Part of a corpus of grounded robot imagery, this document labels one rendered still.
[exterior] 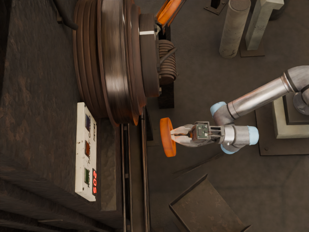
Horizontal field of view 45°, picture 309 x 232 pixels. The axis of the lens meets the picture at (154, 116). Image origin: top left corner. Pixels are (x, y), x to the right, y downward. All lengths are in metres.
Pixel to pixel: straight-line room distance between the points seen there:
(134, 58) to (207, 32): 1.60
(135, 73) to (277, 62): 1.63
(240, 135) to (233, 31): 0.95
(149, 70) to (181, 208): 0.70
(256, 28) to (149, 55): 1.35
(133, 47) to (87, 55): 0.14
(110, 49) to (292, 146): 1.58
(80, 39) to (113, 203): 0.60
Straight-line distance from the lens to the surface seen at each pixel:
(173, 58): 1.97
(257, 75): 2.54
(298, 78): 1.53
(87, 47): 1.11
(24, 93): 0.73
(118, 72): 1.07
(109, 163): 1.41
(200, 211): 1.63
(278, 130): 2.10
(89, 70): 1.10
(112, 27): 1.09
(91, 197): 1.14
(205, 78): 2.49
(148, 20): 1.20
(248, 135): 1.50
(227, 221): 1.65
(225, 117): 1.60
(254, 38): 2.50
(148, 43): 1.15
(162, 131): 1.40
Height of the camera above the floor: 2.22
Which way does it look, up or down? 69 degrees down
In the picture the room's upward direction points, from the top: 9 degrees counter-clockwise
